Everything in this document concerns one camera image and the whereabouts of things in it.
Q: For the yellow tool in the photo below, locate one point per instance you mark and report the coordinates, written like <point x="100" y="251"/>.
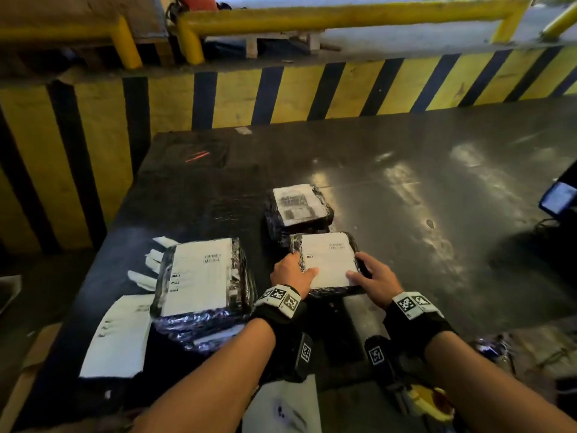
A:
<point x="430" y="401"/>

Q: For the black marker wristband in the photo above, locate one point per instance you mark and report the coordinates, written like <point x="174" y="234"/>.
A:
<point x="279" y="302"/>
<point x="414" y="311"/>

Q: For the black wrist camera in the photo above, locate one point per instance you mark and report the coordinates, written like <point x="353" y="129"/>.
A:
<point x="378" y="356"/>
<point x="299" y="356"/>

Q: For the clear plastic scrap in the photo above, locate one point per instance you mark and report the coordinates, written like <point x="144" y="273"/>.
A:
<point x="243" y="130"/>

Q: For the orange hard hat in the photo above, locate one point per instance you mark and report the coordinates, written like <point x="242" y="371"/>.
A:
<point x="200" y="2"/>

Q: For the person's left hand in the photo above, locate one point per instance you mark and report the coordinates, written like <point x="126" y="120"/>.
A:
<point x="293" y="275"/>

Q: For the person's right hand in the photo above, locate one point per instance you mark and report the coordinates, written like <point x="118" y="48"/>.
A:
<point x="378" y="284"/>

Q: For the large brown plywood crate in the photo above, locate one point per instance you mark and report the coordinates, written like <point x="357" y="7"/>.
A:
<point x="81" y="8"/>

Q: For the pile of white labels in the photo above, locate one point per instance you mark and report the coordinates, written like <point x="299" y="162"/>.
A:
<point x="117" y="338"/>

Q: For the white flat panel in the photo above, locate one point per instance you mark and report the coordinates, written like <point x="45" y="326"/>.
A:
<point x="279" y="405"/>

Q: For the yellow black striped barrier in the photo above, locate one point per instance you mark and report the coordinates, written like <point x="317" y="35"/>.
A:
<point x="36" y="166"/>

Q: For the person's left forearm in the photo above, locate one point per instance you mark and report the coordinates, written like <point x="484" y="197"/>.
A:
<point x="212" y="383"/>

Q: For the black tablet device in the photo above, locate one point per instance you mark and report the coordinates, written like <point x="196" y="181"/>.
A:
<point x="559" y="198"/>

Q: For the person's right forearm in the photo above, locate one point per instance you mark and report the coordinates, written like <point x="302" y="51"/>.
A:
<point x="487" y="392"/>

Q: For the wooden pallet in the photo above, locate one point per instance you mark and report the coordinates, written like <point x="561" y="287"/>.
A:
<point x="252" y="47"/>

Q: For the red thin strip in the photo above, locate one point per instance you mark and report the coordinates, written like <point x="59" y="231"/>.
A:
<point x="196" y="154"/>
<point x="198" y="157"/>

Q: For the yellow pipe guardrail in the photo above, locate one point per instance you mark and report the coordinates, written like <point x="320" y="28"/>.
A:
<point x="338" y="13"/>
<point x="67" y="33"/>
<point x="561" y="22"/>

